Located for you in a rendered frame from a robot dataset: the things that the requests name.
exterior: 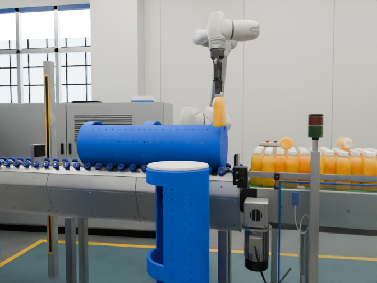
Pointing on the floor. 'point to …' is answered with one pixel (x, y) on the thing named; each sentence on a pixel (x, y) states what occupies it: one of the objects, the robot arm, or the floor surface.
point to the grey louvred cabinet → (71, 151)
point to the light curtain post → (50, 107)
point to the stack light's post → (313, 217)
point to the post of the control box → (274, 255)
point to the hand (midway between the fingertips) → (218, 88)
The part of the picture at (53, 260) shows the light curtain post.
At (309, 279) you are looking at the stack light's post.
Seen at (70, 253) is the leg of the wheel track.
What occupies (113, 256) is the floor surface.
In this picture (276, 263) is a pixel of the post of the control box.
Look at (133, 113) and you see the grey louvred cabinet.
